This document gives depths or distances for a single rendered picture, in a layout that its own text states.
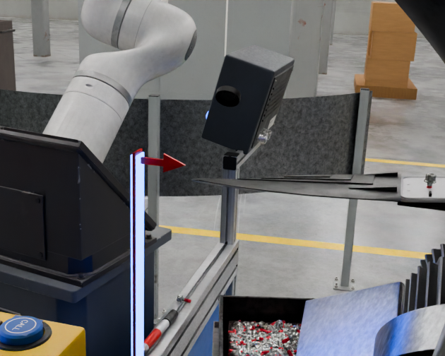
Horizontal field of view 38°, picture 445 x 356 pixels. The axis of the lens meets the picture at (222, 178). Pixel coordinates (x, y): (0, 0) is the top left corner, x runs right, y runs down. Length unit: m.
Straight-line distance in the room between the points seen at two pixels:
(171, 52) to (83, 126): 0.23
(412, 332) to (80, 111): 0.76
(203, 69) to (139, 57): 5.72
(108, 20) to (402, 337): 0.89
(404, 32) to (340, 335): 8.17
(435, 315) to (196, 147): 2.07
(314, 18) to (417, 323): 4.53
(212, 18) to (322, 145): 4.20
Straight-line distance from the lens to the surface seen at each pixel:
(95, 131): 1.16
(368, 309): 0.76
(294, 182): 0.73
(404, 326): 0.59
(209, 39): 6.89
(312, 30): 5.04
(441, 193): 0.72
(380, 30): 8.82
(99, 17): 1.29
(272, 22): 6.78
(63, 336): 0.63
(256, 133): 1.36
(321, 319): 0.81
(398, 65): 8.89
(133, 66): 1.22
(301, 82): 5.08
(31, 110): 2.68
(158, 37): 1.24
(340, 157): 2.93
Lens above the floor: 1.39
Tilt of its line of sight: 17 degrees down
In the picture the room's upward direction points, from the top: 2 degrees clockwise
